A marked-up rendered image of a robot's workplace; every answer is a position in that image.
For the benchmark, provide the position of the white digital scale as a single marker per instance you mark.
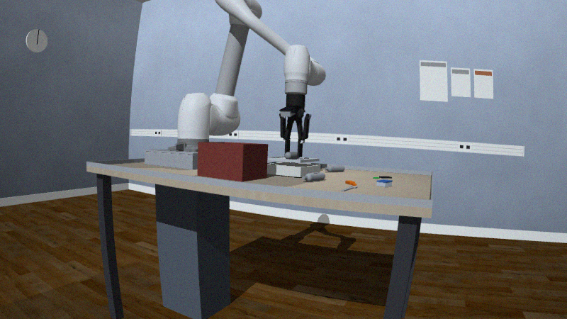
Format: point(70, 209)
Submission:
point(288, 167)

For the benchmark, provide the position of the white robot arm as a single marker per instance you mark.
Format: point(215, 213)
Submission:
point(201, 116)

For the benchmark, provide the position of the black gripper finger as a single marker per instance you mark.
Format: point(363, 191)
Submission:
point(302, 131)
point(286, 131)

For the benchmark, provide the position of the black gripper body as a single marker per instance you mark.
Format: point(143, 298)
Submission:
point(298, 101)

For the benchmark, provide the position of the grey gas cylinder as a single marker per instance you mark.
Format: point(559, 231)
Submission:
point(291, 155)
point(338, 168)
point(315, 176)

